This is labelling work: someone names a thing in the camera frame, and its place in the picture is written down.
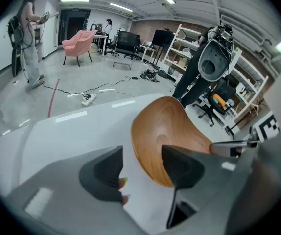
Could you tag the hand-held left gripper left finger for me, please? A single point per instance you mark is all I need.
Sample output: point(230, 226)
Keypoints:
point(69, 192)

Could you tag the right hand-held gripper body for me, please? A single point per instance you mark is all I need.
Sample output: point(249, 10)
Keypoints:
point(267, 128)

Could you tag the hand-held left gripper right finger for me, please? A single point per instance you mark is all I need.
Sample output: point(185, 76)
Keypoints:
point(216, 180)

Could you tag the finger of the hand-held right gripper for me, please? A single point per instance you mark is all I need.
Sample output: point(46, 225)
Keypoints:
point(228, 144)

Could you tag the brown wooden bowl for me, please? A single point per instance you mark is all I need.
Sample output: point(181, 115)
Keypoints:
point(160, 131)

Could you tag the white marble table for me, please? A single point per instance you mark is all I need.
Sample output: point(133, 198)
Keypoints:
point(69, 136)

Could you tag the person's left hand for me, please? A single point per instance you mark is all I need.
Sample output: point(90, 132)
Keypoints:
point(122, 182)

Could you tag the black office chair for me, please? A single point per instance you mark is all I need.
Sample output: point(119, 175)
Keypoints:
point(216, 104)
point(128, 44)

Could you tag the white power strip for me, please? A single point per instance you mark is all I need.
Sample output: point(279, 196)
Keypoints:
point(88, 100)

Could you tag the black monitor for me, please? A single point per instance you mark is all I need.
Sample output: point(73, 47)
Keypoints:
point(162, 38)

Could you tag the pink armchair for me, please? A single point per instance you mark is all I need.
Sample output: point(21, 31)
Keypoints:
point(78, 43)

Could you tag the black double door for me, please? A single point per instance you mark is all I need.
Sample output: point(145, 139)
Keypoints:
point(73, 26)

